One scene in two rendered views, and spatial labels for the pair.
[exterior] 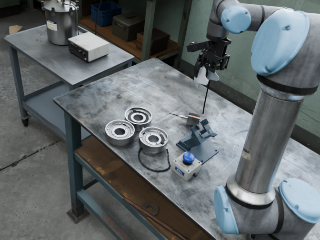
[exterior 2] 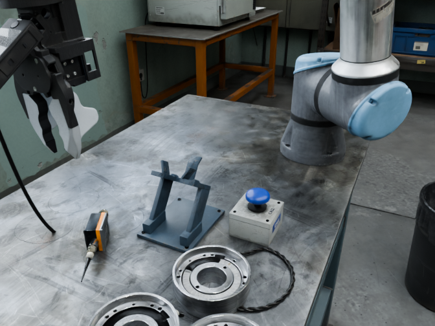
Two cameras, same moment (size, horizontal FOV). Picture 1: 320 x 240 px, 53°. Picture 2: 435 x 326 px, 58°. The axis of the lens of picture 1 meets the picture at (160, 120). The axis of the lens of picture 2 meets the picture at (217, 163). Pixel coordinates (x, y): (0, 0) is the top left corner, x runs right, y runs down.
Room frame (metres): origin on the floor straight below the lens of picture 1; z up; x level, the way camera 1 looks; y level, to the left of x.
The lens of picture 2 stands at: (0.92, 0.40, 1.21)
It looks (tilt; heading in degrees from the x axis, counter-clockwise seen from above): 28 degrees down; 259
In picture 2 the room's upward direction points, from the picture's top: straight up
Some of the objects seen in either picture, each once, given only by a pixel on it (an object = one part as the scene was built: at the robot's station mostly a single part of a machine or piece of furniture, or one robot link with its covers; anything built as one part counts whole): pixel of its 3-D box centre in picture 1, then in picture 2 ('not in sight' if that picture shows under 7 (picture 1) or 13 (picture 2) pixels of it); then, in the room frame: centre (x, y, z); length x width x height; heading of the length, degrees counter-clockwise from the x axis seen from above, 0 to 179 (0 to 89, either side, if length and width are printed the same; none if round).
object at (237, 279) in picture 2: (153, 140); (211, 282); (0.85, 0.01, 0.82); 0.08 x 0.08 x 0.02
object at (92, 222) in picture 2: (187, 117); (92, 241); (1.01, -0.11, 0.82); 0.17 x 0.02 x 0.04; 82
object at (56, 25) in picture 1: (73, 21); not in sight; (1.68, 0.57, 0.83); 0.41 x 0.19 x 0.30; 57
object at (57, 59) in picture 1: (70, 93); not in sight; (1.66, 0.60, 0.34); 0.67 x 0.46 x 0.68; 57
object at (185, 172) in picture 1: (187, 166); (257, 215); (0.75, -0.12, 0.82); 0.08 x 0.07 x 0.05; 53
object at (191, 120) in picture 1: (193, 120); (101, 231); (1.00, -0.13, 0.82); 0.05 x 0.02 x 0.04; 82
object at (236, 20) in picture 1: (238, 16); not in sight; (0.95, -0.18, 1.28); 0.11 x 0.11 x 0.08; 11
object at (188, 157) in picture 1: (187, 161); (257, 204); (0.75, -0.11, 0.85); 0.04 x 0.04 x 0.05
